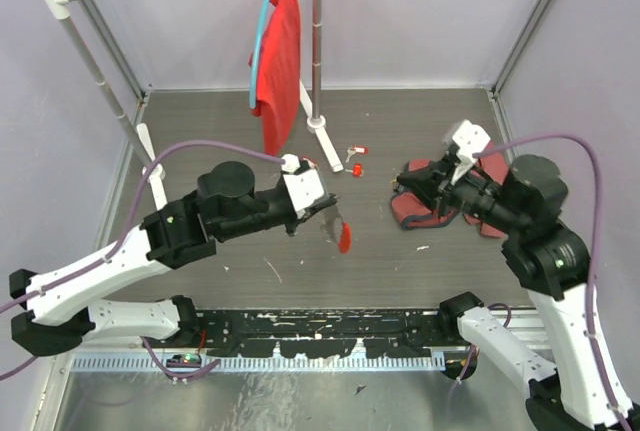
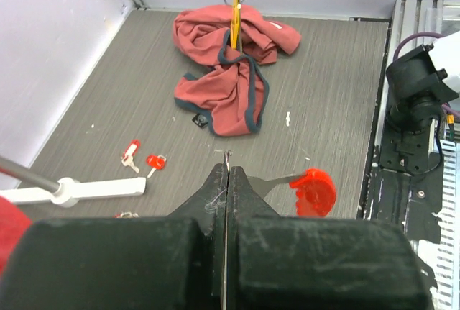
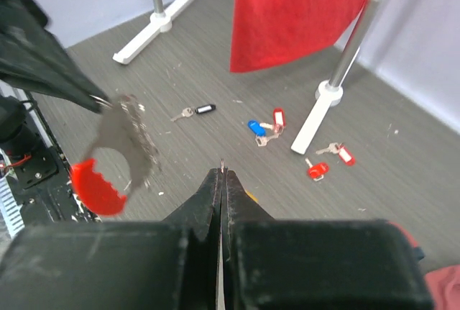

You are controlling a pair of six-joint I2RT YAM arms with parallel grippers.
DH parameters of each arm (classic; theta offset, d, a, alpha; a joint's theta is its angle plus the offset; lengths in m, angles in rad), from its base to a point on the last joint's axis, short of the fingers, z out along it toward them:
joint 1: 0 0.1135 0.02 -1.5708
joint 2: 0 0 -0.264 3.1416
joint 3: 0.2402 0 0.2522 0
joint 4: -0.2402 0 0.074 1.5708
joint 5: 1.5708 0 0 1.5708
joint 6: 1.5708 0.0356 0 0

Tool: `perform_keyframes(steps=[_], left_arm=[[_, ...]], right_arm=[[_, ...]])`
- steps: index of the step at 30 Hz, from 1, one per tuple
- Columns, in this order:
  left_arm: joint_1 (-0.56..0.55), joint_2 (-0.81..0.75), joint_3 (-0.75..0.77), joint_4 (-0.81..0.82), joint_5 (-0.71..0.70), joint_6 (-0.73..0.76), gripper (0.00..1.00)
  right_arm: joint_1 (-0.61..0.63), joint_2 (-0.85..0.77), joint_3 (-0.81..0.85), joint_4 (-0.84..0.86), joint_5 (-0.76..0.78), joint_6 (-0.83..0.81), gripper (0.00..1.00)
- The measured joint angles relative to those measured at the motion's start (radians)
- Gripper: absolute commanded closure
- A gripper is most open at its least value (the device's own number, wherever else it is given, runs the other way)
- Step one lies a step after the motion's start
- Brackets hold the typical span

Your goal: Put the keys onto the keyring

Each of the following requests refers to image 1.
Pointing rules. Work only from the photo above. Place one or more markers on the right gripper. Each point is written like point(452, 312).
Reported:
point(426, 183)

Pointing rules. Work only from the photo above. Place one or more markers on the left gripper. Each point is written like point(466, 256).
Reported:
point(299, 217)

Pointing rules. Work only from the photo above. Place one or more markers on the keyring with red tag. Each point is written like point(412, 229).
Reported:
point(337, 229)

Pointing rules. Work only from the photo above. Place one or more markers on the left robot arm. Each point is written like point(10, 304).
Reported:
point(71, 305)

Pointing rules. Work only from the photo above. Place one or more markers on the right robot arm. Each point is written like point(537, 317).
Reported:
point(574, 390)

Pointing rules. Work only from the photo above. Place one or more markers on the crumpled red shirt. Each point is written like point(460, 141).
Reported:
point(411, 214)

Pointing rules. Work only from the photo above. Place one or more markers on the key with red tag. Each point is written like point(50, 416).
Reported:
point(355, 150)
point(310, 161)

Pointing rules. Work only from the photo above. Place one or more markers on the far key with red tag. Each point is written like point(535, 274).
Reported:
point(355, 150)

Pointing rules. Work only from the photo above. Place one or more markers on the red shirt on hanger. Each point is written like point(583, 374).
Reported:
point(278, 75)

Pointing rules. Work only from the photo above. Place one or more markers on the blue hanger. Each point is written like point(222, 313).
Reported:
point(255, 56)

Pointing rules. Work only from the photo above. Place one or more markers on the clothes rack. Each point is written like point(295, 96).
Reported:
point(193, 45)

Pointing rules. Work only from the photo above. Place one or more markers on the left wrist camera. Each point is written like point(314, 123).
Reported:
point(305, 190)

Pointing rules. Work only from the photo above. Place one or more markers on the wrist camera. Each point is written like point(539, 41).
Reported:
point(305, 190)
point(466, 140)

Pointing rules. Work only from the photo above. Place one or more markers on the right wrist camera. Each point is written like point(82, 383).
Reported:
point(466, 140)

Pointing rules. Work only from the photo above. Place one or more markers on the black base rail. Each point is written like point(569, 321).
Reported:
point(319, 333)

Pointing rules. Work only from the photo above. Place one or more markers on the grey cable duct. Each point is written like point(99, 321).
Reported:
point(142, 362)

